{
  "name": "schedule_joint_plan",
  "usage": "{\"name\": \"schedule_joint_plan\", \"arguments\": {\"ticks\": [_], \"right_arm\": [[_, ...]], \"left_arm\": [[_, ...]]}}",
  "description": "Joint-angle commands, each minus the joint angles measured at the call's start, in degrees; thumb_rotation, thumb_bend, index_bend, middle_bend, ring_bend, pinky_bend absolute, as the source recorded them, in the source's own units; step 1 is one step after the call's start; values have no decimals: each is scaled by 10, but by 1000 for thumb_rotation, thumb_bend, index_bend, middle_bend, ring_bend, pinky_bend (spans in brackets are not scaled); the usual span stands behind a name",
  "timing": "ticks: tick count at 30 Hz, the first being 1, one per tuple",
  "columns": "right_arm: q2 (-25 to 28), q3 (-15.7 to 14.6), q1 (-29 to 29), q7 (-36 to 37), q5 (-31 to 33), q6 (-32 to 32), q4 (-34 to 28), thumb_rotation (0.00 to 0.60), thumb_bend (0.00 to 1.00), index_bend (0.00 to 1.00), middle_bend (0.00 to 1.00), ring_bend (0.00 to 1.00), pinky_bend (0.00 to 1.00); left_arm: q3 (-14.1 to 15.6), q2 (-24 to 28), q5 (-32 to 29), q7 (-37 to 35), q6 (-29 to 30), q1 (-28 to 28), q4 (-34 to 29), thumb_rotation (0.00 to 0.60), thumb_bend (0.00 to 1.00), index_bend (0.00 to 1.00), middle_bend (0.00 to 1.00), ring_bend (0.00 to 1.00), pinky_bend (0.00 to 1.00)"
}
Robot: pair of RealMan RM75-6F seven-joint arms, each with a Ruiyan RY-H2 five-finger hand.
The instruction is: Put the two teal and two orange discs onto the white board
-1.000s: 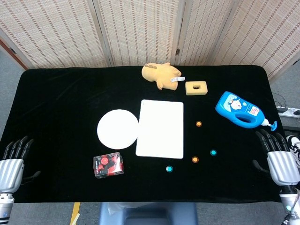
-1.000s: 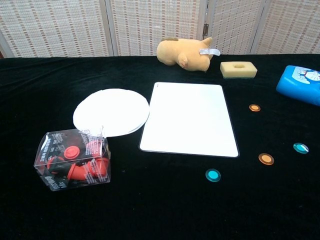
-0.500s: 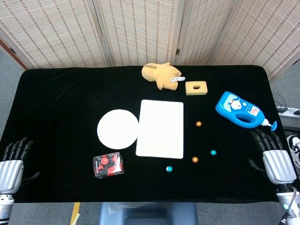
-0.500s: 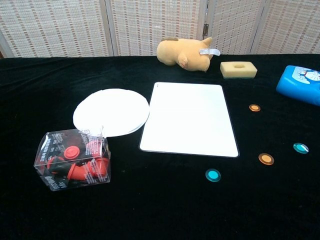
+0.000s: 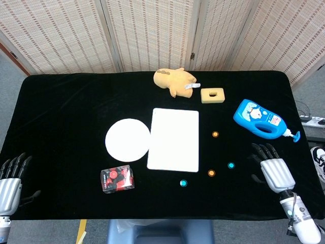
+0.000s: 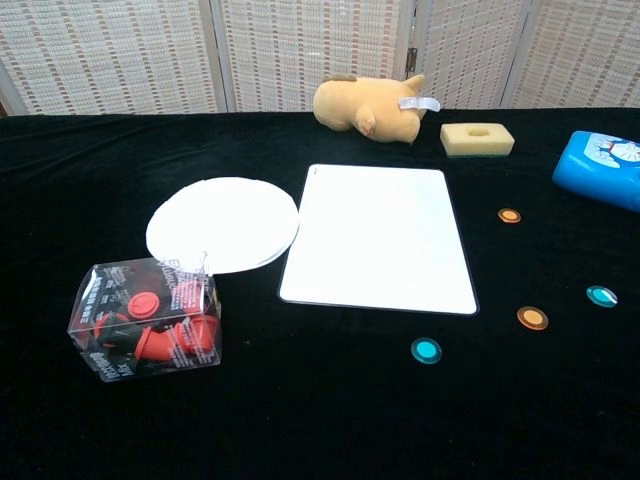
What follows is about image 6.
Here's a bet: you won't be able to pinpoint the teal disc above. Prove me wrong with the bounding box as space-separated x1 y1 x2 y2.
585 284 619 307
410 336 443 365

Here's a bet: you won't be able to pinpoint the white rectangular board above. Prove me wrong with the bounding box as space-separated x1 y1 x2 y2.
277 163 480 316

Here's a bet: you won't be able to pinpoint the white round paper stack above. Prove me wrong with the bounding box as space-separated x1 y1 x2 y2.
145 176 300 277

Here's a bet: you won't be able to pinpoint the yellow plush toy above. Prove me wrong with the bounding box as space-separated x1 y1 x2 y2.
312 73 442 146

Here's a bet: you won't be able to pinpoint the black velvet tablecloth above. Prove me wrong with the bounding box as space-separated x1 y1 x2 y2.
0 106 640 480

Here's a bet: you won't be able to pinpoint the yellow sponge with hole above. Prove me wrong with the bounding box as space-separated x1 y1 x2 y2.
439 123 516 160

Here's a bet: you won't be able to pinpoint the red black rubber stoppers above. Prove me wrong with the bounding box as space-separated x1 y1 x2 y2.
92 291 221 362

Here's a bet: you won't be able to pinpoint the clear plastic packaging box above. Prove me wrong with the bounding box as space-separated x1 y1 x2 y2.
66 255 224 384

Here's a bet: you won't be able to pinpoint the blue cartoon print box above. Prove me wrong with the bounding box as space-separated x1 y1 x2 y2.
551 130 640 213

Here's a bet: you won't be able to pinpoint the woven folding screen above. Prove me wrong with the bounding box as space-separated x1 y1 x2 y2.
0 0 640 117

